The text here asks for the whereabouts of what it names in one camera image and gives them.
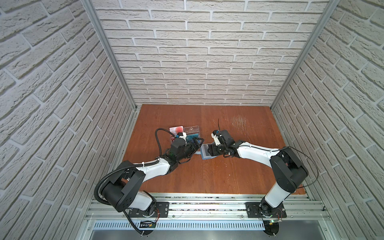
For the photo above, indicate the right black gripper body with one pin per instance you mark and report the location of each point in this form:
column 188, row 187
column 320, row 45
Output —
column 218, row 149

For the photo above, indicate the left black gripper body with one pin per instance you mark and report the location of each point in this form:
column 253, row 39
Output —
column 190, row 149

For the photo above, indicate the blue leather card holder wallet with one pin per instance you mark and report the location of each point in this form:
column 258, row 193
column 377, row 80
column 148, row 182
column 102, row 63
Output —
column 203, row 152

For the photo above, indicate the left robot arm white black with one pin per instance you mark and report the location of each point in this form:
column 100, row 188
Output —
column 121, row 187

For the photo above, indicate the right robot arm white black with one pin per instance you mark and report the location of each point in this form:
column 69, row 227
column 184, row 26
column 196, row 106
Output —
column 288, row 169

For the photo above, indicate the teal blue cards stack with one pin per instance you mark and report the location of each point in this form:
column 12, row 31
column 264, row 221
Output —
column 191, row 137

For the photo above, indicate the clear acrylic card organizer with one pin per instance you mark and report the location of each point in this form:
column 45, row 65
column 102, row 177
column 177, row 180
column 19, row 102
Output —
column 191, row 132

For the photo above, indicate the red white card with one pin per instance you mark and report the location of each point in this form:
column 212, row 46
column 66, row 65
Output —
column 176, row 130

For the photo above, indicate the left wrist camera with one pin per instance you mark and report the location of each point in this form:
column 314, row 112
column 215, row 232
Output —
column 182, row 135

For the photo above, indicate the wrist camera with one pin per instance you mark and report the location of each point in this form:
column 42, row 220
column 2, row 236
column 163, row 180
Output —
column 182, row 135
column 216, row 134

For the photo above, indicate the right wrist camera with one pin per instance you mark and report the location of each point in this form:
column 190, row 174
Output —
column 216, row 134

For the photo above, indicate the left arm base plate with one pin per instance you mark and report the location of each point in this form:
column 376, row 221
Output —
column 160, row 209

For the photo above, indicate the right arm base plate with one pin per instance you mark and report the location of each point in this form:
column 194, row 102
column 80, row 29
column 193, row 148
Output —
column 261, row 210

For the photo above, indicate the aluminium rail frame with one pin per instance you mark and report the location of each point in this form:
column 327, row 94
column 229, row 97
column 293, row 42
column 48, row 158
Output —
column 233, row 207

